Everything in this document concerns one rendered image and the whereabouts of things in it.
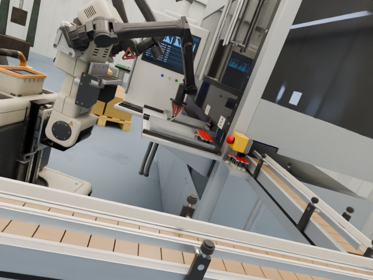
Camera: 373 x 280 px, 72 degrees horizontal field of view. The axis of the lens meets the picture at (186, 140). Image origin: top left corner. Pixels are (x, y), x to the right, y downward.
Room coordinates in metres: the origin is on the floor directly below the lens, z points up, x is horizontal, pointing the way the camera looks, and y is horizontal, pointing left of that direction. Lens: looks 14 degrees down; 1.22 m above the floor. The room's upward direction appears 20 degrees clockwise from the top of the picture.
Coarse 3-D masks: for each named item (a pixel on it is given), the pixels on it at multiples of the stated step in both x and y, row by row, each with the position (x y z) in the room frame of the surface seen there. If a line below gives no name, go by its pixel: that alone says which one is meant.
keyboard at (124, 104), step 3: (123, 102) 1.94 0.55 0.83; (126, 102) 1.98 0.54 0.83; (120, 105) 1.89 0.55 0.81; (123, 105) 1.90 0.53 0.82; (126, 105) 1.91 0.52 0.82; (129, 105) 1.92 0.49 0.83; (132, 105) 1.95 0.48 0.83; (135, 105) 2.00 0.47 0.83; (129, 108) 1.90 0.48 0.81; (132, 108) 1.90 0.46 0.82; (135, 108) 1.91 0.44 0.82; (138, 108) 1.91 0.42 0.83; (141, 108) 1.95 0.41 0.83; (138, 111) 1.90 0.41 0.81; (141, 111) 1.91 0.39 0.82
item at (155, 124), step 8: (152, 120) 1.44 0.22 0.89; (160, 120) 1.45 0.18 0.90; (152, 128) 1.19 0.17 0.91; (160, 128) 1.35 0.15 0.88; (168, 128) 1.41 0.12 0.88; (176, 128) 1.48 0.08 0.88; (184, 128) 1.49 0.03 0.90; (192, 128) 1.50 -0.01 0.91; (176, 136) 1.22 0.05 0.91; (184, 136) 1.37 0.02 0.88; (192, 136) 1.44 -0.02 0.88; (200, 144) 1.25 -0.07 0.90; (208, 144) 1.26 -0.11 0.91
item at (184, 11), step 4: (176, 0) 2.27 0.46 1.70; (180, 0) 2.25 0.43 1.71; (184, 0) 2.18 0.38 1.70; (188, 0) 2.17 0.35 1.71; (192, 0) 2.19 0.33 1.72; (184, 4) 2.18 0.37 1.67; (188, 4) 2.18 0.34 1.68; (180, 8) 2.19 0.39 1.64; (184, 8) 2.18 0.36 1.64; (188, 8) 2.19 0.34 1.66; (180, 12) 2.16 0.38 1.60; (184, 12) 2.17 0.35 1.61; (188, 16) 2.20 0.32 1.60
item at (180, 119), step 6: (168, 114) 1.80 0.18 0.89; (180, 114) 1.82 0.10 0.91; (168, 120) 1.55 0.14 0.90; (174, 120) 1.55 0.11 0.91; (180, 120) 1.78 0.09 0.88; (186, 120) 1.83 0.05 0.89; (192, 120) 1.84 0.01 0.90; (198, 120) 1.85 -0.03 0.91; (192, 126) 1.58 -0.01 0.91; (198, 126) 1.79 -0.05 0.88; (204, 126) 1.87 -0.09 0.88; (210, 132) 1.61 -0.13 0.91
